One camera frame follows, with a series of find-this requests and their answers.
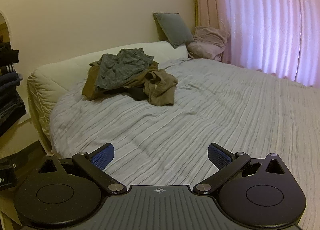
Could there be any stack of folded clothes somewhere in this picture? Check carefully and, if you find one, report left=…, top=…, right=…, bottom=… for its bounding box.
left=0, top=42, right=27, bottom=137

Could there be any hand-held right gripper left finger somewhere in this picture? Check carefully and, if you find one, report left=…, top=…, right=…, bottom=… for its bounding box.
left=37, top=143, right=127, bottom=195

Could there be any grey pillow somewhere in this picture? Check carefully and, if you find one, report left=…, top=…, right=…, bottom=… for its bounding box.
left=153, top=12, right=196, bottom=49

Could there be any pink blanket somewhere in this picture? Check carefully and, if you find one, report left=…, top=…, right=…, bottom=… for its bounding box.
left=187, top=25, right=231, bottom=62

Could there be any olive garment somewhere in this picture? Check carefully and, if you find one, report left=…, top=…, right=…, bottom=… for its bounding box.
left=143, top=69, right=179, bottom=107

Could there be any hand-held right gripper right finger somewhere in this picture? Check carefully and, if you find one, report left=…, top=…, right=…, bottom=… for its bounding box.
left=193, top=143, right=287, bottom=195

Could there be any beige shelf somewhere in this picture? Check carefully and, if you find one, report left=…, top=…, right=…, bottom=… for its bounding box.
left=0, top=110, right=42, bottom=151

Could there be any brown garment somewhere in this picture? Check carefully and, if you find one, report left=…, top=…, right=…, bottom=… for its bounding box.
left=82, top=60, right=159, bottom=100

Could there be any pink curtain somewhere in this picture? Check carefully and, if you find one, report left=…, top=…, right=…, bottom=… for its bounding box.
left=194, top=0, right=320, bottom=88

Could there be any black garment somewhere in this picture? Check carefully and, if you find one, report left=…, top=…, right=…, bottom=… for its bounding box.
left=126, top=87, right=148, bottom=101

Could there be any grey striped shirt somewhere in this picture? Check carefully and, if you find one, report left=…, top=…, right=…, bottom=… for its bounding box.
left=95, top=48, right=155, bottom=90

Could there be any grey striped bed cover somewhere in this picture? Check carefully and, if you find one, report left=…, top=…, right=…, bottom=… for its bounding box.
left=49, top=57, right=320, bottom=223

